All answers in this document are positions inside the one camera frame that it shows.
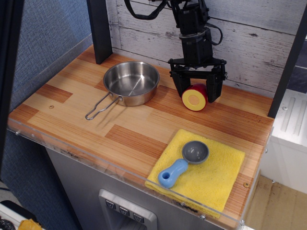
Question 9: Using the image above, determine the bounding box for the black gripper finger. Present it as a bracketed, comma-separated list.
[171, 70, 191, 97]
[206, 67, 223, 103]

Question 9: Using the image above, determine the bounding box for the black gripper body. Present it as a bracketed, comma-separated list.
[168, 35, 226, 81]

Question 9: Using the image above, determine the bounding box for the red yellow toy fruit half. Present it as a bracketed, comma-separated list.
[181, 83, 208, 111]

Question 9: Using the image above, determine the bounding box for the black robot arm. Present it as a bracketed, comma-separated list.
[168, 0, 226, 103]

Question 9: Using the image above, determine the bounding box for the stainless steel pot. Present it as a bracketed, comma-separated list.
[85, 61, 160, 120]

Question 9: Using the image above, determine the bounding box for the yellow black object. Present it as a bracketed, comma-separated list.
[0, 200, 44, 230]

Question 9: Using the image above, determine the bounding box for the grey blue toy scoop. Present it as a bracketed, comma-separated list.
[158, 141, 210, 188]

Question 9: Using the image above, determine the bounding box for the yellow cloth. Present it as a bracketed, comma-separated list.
[145, 129, 245, 219]

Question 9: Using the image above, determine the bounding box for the white ribbed sink unit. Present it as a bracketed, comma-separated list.
[260, 90, 307, 193]

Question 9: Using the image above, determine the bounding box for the grey toy cabinet front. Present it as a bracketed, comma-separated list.
[47, 149, 219, 230]

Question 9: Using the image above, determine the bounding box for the silver button panel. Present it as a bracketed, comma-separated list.
[98, 189, 158, 230]

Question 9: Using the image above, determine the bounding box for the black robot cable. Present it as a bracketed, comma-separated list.
[123, 0, 224, 46]

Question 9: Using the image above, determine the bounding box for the black right post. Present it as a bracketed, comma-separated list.
[268, 7, 307, 118]

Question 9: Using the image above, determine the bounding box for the black post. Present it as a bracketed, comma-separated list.
[86, 0, 113, 64]
[268, 7, 307, 118]

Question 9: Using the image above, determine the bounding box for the black left post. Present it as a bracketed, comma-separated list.
[86, 0, 113, 64]

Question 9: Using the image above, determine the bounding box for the clear acrylic guard rail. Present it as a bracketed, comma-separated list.
[9, 35, 273, 228]

